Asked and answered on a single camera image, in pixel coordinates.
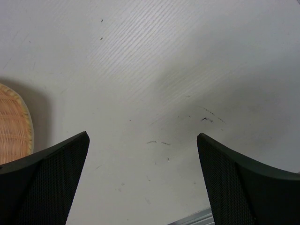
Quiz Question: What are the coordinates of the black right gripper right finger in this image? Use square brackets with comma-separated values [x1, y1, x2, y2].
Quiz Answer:
[197, 133, 300, 225]

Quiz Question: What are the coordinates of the aluminium table edge rail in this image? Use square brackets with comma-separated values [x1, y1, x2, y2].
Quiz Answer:
[169, 208, 215, 225]

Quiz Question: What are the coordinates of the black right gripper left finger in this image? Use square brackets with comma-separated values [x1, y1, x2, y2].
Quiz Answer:
[0, 132, 90, 225]

